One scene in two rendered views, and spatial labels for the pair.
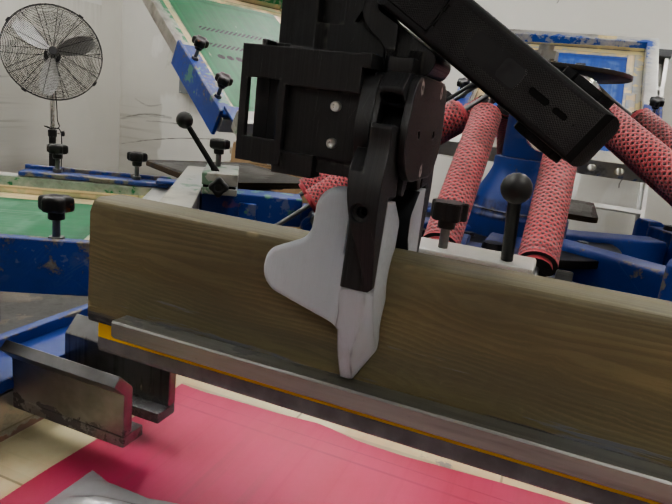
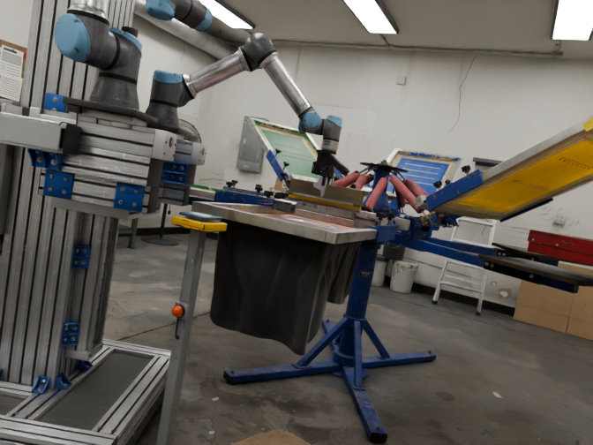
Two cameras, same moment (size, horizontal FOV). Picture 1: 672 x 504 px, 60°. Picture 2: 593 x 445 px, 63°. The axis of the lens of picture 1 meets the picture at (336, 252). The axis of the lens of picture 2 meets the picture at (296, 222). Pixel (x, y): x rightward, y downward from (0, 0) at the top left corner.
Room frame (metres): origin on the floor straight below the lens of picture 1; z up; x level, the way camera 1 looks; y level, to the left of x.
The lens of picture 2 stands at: (-1.91, -0.09, 1.14)
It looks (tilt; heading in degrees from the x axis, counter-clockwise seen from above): 5 degrees down; 4
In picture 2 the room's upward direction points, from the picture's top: 10 degrees clockwise
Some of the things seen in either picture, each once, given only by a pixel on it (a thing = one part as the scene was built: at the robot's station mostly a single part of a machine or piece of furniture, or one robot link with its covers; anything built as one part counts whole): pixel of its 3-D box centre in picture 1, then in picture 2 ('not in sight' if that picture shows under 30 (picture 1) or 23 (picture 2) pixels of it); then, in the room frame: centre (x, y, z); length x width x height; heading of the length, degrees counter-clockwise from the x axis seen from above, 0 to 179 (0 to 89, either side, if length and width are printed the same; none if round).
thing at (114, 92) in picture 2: not in sight; (116, 93); (-0.40, 0.67, 1.31); 0.15 x 0.15 x 0.10
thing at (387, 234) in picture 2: not in sight; (382, 231); (0.24, -0.31, 0.98); 0.30 x 0.05 x 0.07; 160
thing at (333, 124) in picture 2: not in sight; (332, 128); (0.29, 0.00, 1.39); 0.09 x 0.08 x 0.11; 95
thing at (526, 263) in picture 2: not in sight; (461, 254); (0.59, -0.76, 0.91); 1.34 x 0.40 x 0.08; 40
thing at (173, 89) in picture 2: not in sight; (166, 86); (0.10, 0.71, 1.42); 0.13 x 0.12 x 0.14; 5
